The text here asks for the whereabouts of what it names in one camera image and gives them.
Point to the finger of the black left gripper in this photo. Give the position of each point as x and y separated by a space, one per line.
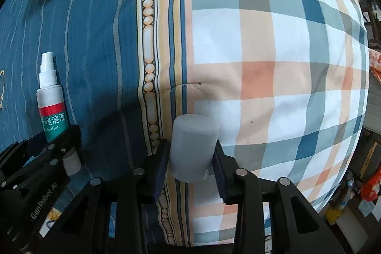
21 160

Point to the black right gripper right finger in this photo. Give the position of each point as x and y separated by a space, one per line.
295 225

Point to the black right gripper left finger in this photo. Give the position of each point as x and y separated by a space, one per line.
107 216

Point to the white spray bottle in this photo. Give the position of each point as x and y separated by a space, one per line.
50 99

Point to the white translucent bottle cap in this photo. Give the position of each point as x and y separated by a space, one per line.
192 147

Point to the blue striped bed sheet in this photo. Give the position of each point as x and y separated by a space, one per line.
123 68

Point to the plaid checked quilt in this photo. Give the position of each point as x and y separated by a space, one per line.
286 81

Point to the orange white patterned cloth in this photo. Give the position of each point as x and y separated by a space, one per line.
375 64

